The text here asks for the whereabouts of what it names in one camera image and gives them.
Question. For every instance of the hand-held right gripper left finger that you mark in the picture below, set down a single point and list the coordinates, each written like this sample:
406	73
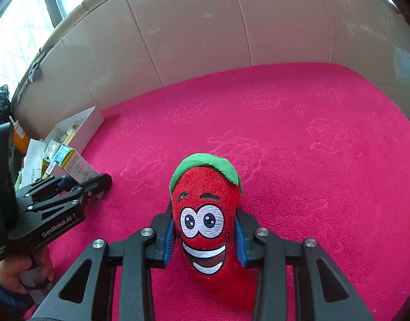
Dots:
169	240

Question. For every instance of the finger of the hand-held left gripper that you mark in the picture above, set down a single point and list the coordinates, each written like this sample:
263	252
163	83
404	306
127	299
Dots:
97	184
47	184

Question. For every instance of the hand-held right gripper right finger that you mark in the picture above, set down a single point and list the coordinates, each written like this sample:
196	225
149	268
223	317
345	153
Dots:
240	240

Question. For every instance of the blue yellow white box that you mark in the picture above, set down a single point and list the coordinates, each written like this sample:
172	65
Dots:
79	167

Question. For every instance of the red chili plush toy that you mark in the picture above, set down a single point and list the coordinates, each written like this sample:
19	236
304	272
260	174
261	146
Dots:
208	190

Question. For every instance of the white cardboard tray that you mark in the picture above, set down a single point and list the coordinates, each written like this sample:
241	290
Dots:
91	123

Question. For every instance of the person's left forearm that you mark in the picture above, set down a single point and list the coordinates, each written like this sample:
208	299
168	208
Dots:
4	301

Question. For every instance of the person's left hand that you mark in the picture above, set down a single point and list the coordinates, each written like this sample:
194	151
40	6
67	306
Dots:
10	274

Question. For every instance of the white paper packet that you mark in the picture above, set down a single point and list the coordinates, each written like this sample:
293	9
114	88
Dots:
34	160

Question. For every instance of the orange box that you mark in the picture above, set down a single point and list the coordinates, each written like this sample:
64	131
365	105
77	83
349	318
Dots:
20	138

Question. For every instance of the pink textured mat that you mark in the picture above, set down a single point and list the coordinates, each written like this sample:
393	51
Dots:
292	140

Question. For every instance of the grey tape strip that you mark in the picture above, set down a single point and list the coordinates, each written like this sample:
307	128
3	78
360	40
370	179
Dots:
35	68

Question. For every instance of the window with metal grille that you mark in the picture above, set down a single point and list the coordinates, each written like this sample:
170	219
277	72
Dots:
20	16

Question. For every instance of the brown cardboard sheet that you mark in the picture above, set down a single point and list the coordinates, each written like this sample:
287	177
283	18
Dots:
198	23

